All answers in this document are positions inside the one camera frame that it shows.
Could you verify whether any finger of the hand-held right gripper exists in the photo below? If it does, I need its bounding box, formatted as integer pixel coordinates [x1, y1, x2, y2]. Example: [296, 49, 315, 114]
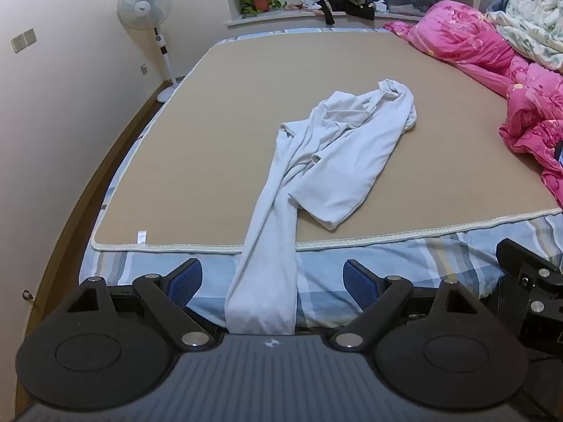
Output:
[495, 238, 563, 283]

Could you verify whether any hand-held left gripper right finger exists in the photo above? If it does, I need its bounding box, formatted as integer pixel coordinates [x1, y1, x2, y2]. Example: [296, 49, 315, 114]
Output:
[329, 258, 481, 353]

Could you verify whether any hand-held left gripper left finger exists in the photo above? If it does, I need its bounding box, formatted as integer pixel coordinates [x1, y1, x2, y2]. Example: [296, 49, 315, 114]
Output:
[66, 258, 217, 353]

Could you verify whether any white long-sleeved shirt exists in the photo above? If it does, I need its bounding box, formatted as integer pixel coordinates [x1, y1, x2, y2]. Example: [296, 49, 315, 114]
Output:
[224, 78, 418, 335]

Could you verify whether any striped blue bed sheet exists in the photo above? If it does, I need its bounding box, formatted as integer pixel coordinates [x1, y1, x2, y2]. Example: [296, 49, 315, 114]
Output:
[78, 213, 563, 332]

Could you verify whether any tan bed mat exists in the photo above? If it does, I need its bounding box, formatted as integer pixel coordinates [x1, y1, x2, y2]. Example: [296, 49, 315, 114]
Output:
[91, 30, 563, 255]

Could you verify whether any pink floral quilt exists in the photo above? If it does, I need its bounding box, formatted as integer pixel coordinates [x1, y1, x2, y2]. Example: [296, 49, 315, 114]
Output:
[384, 0, 563, 209]

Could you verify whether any white leaf-print quilt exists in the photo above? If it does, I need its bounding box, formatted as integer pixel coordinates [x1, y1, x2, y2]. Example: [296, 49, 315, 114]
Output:
[486, 0, 563, 72]

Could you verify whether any black cloth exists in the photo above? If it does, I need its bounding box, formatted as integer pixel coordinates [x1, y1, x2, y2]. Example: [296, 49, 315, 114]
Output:
[317, 0, 376, 26]

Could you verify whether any white standing fan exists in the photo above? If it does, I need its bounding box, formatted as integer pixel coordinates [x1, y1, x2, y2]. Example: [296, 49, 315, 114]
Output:
[116, 0, 182, 103]

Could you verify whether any wall light switch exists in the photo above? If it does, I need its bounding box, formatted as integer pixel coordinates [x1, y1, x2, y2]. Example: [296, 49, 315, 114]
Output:
[11, 28, 37, 53]

